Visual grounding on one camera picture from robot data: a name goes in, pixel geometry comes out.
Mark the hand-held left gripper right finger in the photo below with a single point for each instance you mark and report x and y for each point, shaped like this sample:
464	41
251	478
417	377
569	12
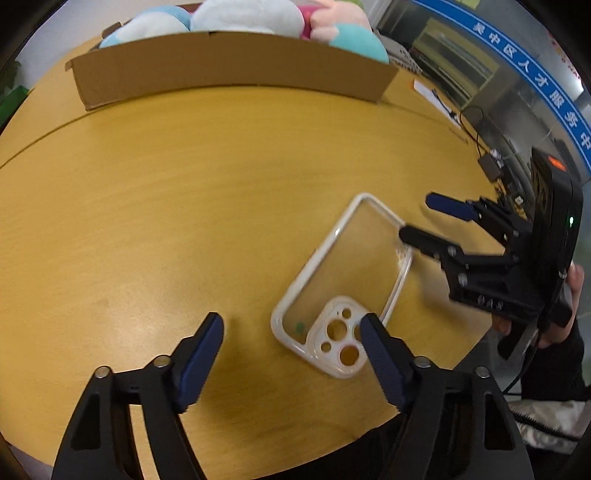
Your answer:
381	355

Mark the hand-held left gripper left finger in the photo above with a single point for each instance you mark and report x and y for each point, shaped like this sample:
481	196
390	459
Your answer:
203	355

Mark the grey and white jacket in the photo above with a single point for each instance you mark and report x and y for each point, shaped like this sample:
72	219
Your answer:
549	427

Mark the beige slatted rack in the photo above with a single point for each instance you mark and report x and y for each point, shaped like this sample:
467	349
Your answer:
452	55

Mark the brown cardboard box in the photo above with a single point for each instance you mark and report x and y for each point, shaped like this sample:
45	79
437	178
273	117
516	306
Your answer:
231	64

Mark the green bench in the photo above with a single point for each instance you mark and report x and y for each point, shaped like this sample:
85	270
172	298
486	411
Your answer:
11	106

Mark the black power adapter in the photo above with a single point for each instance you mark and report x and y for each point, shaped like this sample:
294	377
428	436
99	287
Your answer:
488	167

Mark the grey cloth bag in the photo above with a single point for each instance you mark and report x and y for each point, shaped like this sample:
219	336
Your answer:
401	55

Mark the person's right hand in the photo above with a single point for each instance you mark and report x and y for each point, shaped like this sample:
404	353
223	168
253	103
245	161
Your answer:
576	290

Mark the pink plush bear toy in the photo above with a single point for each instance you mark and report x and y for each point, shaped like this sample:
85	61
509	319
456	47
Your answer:
305	23

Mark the blue window banner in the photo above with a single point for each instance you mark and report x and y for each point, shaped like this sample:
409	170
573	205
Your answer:
545	87

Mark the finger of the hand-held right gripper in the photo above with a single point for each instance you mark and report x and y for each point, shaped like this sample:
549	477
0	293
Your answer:
420	237
450	206

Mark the person's right forearm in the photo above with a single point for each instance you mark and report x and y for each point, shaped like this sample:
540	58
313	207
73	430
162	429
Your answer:
554	374

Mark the white plush toy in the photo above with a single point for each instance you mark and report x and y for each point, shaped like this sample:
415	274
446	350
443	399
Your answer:
249	16

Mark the light blue plush toy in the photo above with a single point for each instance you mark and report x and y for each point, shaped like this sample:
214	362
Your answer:
152	23

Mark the teal and pink plush toy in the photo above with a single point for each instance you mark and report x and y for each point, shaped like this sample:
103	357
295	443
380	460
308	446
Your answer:
360	41

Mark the clear white phone case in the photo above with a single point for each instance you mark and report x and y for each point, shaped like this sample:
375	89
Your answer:
351	258

